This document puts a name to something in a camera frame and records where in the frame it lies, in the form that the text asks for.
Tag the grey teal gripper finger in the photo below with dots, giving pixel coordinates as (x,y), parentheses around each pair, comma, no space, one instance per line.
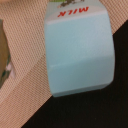
(6,67)

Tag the light blue toy cup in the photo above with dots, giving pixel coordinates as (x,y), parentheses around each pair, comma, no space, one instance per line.
(79,46)

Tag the woven beige placemat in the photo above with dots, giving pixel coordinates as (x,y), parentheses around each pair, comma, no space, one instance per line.
(26,101)

